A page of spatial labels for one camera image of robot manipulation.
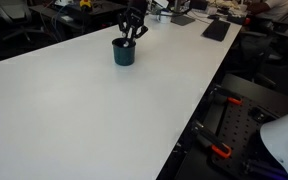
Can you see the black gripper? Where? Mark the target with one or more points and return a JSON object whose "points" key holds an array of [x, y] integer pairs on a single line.
{"points": [[138, 7]]}

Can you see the white marker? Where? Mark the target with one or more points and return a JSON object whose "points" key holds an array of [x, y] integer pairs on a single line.
{"points": [[126, 43]]}

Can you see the dark green enamel mug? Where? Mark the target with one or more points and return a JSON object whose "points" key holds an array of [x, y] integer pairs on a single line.
{"points": [[124, 55]]}

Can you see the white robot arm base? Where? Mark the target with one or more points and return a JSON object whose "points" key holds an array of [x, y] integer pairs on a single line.
{"points": [[284, 140]]}

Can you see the white ceramic mug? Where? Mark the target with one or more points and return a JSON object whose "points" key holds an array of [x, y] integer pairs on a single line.
{"points": [[166, 18]]}

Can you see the black background desk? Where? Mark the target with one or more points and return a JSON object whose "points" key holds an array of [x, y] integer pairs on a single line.
{"points": [[104, 8]]}

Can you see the grey monitor stand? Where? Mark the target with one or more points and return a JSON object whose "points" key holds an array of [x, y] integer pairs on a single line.
{"points": [[182, 20]]}

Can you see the yellow tool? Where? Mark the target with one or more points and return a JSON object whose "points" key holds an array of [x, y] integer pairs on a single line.
{"points": [[85, 4]]}

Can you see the black computer mouse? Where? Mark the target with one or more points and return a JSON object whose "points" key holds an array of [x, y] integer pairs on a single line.
{"points": [[213, 16]]}

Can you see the black keyboard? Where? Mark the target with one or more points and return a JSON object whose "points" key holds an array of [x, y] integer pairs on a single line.
{"points": [[216, 30]]}

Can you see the dark office chair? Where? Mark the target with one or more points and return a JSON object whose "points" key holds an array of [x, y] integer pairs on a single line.
{"points": [[250, 50], [14, 10]]}

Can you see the black orange bar clamp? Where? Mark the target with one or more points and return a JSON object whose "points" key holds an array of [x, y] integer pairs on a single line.
{"points": [[217, 146], [234, 100]]}

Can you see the black perforated mounting board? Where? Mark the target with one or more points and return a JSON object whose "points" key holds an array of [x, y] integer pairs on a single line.
{"points": [[237, 126]]}

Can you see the person in white shirt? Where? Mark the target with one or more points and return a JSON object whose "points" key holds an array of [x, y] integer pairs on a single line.
{"points": [[277, 6]]}

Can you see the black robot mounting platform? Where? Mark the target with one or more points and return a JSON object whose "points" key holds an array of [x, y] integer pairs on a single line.
{"points": [[267, 96]]}

